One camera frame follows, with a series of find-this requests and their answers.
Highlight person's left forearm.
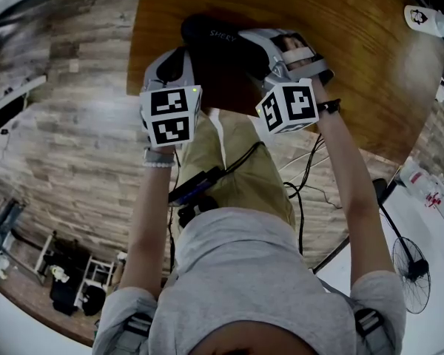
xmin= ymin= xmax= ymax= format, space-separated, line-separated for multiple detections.
xmin=117 ymin=146 xmax=178 ymax=300

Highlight black waist recorder device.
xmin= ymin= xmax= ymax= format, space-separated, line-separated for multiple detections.
xmin=167 ymin=166 xmax=223 ymax=206

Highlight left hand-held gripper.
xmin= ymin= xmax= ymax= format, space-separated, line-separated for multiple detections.
xmin=138 ymin=46 xmax=204 ymax=149

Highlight person's grey shirt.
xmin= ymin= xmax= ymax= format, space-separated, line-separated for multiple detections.
xmin=92 ymin=207 xmax=408 ymax=355

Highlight white packet with red print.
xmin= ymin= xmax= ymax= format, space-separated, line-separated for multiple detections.
xmin=399 ymin=157 xmax=444 ymax=233

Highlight black glasses case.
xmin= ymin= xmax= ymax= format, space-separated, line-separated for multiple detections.
xmin=180 ymin=13 xmax=274 ymax=81

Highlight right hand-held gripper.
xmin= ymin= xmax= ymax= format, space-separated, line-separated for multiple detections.
xmin=238 ymin=28 xmax=336 ymax=136

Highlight black wrist strap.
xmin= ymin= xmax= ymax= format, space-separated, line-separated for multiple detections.
xmin=315 ymin=98 xmax=343 ymax=115

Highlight thick black hanging cable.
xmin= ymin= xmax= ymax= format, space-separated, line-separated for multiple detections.
xmin=283 ymin=133 xmax=343 ymax=257

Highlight white bead bracelet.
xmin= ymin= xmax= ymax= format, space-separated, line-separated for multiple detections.
xmin=142 ymin=158 xmax=177 ymax=170

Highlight grey harness strap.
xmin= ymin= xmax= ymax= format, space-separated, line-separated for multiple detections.
xmin=352 ymin=306 xmax=392 ymax=355
xmin=113 ymin=310 xmax=155 ymax=355

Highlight person's khaki trousers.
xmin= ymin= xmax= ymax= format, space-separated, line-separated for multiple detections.
xmin=176 ymin=106 xmax=297 ymax=231

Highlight black standing fan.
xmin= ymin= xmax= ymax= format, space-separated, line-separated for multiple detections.
xmin=371 ymin=177 xmax=433 ymax=317

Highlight person's right forearm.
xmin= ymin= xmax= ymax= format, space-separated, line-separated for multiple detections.
xmin=312 ymin=79 xmax=396 ymax=300

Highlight grey wristband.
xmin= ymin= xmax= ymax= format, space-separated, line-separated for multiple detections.
xmin=143 ymin=146 xmax=176 ymax=162

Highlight white slipper with print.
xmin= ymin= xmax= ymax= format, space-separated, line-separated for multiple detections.
xmin=403 ymin=4 xmax=444 ymax=40

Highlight black recorder cable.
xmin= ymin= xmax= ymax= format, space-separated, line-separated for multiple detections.
xmin=221 ymin=141 xmax=266 ymax=174

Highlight person's right hand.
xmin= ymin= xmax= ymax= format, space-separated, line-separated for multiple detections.
xmin=280 ymin=34 xmax=315 ymax=69

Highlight white desk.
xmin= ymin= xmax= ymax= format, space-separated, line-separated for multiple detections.
xmin=0 ymin=75 xmax=48 ymax=141

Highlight brown wooden table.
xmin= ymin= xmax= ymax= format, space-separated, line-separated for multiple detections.
xmin=127 ymin=0 xmax=444 ymax=165

